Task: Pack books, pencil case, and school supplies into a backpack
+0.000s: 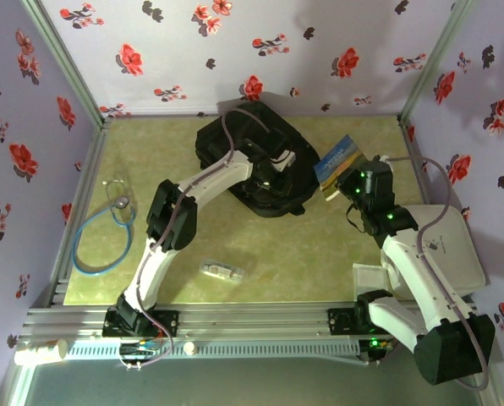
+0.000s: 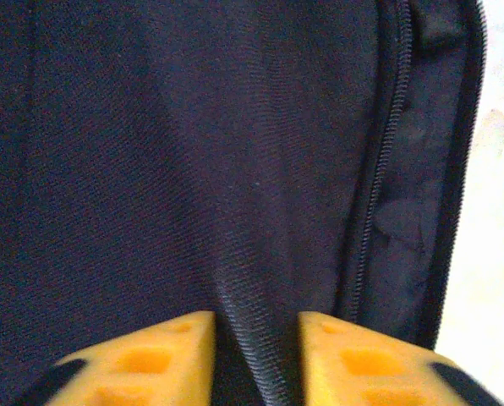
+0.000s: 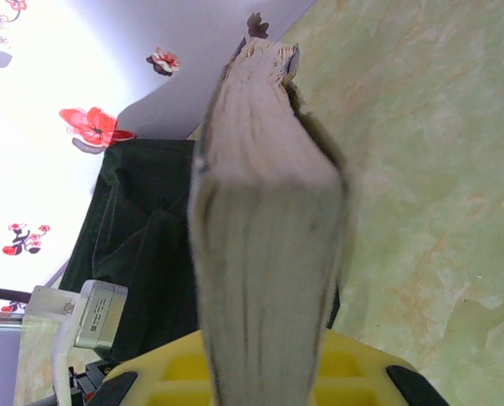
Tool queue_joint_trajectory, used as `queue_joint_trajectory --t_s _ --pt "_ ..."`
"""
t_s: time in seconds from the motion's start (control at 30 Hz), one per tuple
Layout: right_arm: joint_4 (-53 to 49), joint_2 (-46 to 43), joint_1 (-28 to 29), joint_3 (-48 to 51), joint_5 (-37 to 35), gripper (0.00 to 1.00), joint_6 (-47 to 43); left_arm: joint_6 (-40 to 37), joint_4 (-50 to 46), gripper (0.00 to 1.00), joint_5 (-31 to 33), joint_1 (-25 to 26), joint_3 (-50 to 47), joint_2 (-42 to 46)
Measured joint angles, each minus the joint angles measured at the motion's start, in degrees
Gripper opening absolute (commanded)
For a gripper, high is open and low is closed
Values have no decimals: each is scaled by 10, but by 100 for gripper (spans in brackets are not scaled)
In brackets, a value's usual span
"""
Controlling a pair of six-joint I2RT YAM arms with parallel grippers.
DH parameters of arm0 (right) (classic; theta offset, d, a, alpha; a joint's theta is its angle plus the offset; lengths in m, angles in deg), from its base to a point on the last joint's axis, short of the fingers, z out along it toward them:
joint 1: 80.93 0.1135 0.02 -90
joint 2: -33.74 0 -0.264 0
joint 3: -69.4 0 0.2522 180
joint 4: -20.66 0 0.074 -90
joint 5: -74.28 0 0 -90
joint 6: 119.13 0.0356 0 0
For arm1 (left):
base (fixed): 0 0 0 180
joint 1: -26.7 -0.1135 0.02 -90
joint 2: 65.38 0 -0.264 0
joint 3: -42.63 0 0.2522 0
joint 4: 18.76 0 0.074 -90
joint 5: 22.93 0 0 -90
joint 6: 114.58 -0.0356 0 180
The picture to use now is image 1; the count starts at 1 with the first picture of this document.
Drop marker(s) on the white pill bottle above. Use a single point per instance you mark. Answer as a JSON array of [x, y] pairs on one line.
[[40, 351]]

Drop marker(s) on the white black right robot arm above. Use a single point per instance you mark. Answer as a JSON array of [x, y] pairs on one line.
[[421, 270]]

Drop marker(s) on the pale back frame rail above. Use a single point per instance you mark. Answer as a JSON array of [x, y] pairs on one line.
[[171, 115]]

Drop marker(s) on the blue tube stethoscope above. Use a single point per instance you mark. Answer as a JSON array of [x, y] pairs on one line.
[[121, 201]]

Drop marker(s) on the small white open box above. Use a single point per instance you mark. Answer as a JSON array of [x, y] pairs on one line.
[[368, 277]]

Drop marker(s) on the aluminium right corner post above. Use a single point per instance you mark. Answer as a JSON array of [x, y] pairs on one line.
[[438, 55]]

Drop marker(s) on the aluminium left side rail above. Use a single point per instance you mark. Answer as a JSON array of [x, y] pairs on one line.
[[90, 169]]

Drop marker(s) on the white round knob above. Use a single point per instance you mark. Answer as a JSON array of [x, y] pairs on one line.
[[188, 348]]

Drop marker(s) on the aluminium corner post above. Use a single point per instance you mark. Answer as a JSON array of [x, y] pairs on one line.
[[61, 55], [438, 55]]

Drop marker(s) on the clear plastic pencil case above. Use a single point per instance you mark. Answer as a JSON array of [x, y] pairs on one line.
[[222, 270]]

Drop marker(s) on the landscape cover paperback book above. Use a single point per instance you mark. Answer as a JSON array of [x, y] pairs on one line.
[[338, 162]]

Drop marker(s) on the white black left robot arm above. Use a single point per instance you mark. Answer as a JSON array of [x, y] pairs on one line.
[[150, 270]]

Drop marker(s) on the black fabric backpack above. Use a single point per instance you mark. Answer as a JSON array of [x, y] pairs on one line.
[[294, 139]]

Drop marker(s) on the aluminium front frame rail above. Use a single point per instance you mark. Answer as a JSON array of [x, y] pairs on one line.
[[256, 321]]

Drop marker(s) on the aluminium right side rail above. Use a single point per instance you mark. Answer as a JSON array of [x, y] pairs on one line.
[[413, 156]]

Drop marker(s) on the aluminium left corner post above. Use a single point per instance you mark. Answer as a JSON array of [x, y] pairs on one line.
[[61, 55]]

